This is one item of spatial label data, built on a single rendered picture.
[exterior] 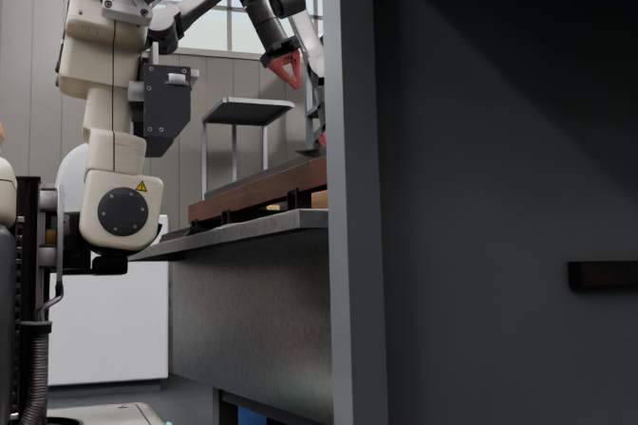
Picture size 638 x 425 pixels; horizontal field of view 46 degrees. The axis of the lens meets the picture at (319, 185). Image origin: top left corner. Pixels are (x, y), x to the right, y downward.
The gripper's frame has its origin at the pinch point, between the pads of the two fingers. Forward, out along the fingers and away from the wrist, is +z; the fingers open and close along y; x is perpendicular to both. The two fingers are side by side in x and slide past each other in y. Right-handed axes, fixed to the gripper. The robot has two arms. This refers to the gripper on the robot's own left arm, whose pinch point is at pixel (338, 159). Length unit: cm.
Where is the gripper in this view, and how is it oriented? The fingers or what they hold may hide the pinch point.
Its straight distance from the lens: 183.4
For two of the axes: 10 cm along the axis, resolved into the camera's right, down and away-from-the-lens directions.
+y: -4.3, 3.6, 8.3
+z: 1.6, 9.3, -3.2
